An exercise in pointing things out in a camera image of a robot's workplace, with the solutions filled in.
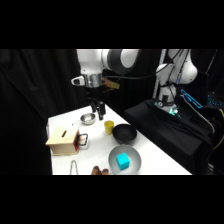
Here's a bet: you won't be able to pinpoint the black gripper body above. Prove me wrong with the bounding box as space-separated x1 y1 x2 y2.
85 85 105 106

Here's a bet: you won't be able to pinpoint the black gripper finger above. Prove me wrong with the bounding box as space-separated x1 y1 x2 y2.
90 100 98 113
97 102 107 121

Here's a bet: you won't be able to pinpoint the wooden drawer with red front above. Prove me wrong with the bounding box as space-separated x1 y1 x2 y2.
75 129 89 152

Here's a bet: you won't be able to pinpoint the small steel bowl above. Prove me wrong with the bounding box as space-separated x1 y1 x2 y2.
80 112 97 126

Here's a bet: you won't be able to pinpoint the yellow cup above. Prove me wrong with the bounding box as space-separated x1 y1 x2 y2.
103 120 115 136

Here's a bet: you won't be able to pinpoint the black bowl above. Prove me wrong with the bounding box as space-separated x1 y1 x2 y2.
112 123 138 146

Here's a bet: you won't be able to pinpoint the light wooden box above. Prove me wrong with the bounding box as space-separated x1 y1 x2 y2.
45 125 81 156

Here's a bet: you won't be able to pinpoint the cyan cube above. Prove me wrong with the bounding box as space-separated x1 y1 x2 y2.
115 152 131 170

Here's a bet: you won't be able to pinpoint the grey plate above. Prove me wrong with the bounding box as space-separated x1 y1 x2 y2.
108 145 143 176

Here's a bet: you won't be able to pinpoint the metal tongs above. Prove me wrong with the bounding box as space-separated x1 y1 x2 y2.
69 159 80 176

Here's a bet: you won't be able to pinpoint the black curtain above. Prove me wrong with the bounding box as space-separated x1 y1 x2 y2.
0 49 224 176

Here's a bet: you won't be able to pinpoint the black draped robot stand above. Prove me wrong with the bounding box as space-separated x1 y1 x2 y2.
123 98 215 176

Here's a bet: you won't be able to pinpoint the blue lit device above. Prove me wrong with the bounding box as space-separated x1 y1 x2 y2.
179 88 204 110

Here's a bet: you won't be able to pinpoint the blue lit keyboard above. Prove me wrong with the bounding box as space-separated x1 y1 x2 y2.
206 93 224 110

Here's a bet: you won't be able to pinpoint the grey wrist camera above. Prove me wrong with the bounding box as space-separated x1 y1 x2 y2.
70 75 85 87

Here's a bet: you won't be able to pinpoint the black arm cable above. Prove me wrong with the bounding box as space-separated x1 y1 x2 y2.
105 49 185 82

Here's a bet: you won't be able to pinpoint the yellow cable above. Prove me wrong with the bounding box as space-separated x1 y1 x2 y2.
211 109 224 152

